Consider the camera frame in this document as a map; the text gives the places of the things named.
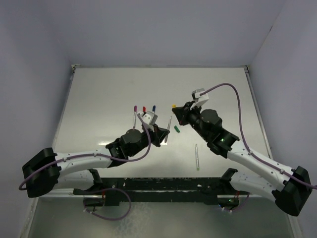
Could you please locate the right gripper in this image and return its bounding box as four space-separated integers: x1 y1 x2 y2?
173 100 210 141

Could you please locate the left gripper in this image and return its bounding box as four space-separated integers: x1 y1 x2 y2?
129 123 169 157

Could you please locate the yellow marker pen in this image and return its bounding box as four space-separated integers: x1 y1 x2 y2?
164 116 172 143

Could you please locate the purple marker pen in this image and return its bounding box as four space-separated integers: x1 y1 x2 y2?
133 111 137 129

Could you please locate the green marker pen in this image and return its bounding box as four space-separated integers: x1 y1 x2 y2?
195 144 200 171

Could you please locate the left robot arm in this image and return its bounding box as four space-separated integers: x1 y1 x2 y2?
19 125 170 198

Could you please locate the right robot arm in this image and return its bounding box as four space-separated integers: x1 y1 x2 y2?
172 102 313 217

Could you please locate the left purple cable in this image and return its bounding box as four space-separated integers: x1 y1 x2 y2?
18 113 152 191

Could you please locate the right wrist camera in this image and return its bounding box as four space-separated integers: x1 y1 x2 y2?
190 88 209 110

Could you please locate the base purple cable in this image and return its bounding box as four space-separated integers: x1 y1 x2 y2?
83 187 132 220

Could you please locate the aluminium frame rail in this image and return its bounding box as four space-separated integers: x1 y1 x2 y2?
39 189 74 198

